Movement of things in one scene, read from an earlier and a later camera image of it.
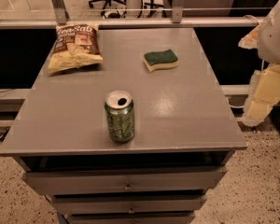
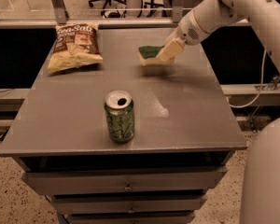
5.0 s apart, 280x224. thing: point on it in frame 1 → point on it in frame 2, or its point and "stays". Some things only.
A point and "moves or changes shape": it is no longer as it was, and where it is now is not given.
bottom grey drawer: (131, 217) stays
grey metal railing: (177, 19) stays
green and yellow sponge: (160, 60) moves or changes shape
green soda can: (119, 106) stays
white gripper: (275, 37) → (188, 28)
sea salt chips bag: (76, 45) stays
